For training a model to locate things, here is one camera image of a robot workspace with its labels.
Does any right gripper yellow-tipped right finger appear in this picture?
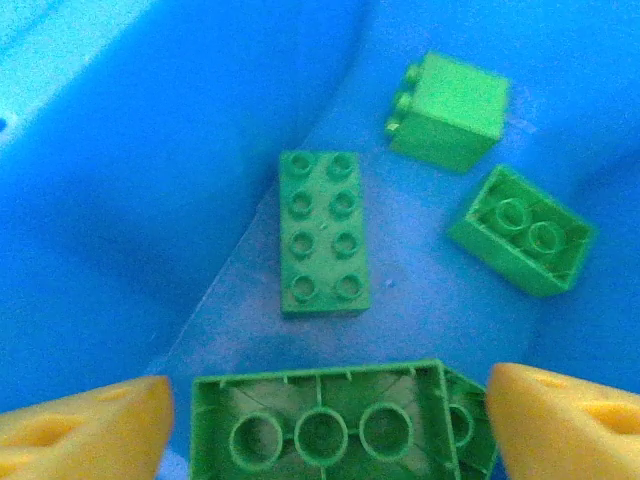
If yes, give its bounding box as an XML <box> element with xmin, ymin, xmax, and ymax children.
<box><xmin>487</xmin><ymin>362</ymin><xmax>640</xmax><ymax>480</ymax></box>

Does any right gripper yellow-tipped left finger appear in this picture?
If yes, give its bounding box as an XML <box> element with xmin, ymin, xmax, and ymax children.
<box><xmin>0</xmin><ymin>375</ymin><xmax>176</xmax><ymax>480</ymax></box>

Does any green lego brick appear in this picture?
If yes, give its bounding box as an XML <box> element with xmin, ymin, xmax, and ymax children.
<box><xmin>384</xmin><ymin>50</ymin><xmax>511</xmax><ymax>175</ymax></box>
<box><xmin>439</xmin><ymin>367</ymin><xmax>501</xmax><ymax>480</ymax></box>
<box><xmin>188</xmin><ymin>357</ymin><xmax>464</xmax><ymax>480</ymax></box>
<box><xmin>278</xmin><ymin>149</ymin><xmax>374</xmax><ymax>317</ymax></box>
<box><xmin>447</xmin><ymin>163</ymin><xmax>596</xmax><ymax>300</ymax></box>

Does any blue three-compartment plastic bin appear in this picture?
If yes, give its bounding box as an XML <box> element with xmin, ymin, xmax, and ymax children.
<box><xmin>0</xmin><ymin>0</ymin><xmax>640</xmax><ymax>480</ymax></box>

